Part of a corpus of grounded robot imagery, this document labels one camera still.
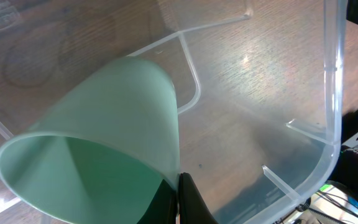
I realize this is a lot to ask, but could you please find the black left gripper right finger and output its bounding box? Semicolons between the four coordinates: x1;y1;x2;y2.
178;172;218;224

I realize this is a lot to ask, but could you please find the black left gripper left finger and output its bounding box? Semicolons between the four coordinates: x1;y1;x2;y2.
137;180;177;224

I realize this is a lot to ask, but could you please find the clear plastic storage container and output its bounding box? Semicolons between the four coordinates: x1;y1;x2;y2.
0;0;347;223

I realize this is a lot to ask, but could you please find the mint green cup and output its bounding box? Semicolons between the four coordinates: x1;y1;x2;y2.
0;57;180;223

